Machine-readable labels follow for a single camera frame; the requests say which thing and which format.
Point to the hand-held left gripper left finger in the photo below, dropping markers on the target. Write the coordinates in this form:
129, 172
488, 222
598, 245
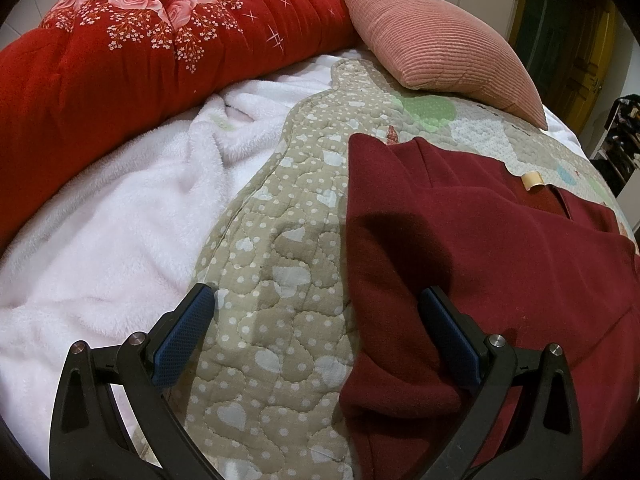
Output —
180, 340

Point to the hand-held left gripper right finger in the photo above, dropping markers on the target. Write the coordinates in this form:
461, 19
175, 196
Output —
450, 335

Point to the dark red garment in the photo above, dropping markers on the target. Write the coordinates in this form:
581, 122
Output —
500, 240

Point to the quilted heart-print bedspread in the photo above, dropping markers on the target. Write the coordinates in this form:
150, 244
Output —
280, 270

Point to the white fleece blanket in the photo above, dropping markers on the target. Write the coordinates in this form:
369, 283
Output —
125, 220

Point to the cluttered white rack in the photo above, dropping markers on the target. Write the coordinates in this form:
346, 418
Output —
622, 135

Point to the red floral quilt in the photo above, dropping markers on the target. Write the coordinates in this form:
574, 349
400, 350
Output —
100, 85

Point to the yellow wooden door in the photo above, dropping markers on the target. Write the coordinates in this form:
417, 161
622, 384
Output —
590, 60

